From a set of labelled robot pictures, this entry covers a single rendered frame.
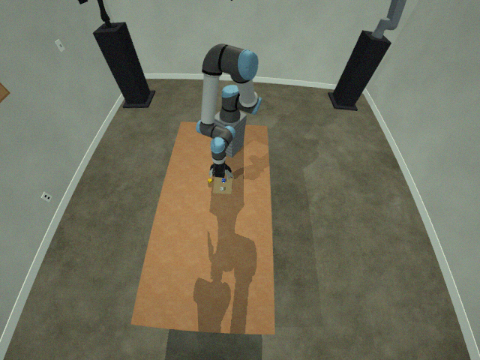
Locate tan square mat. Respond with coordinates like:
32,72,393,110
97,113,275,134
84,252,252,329
213,177,233,194

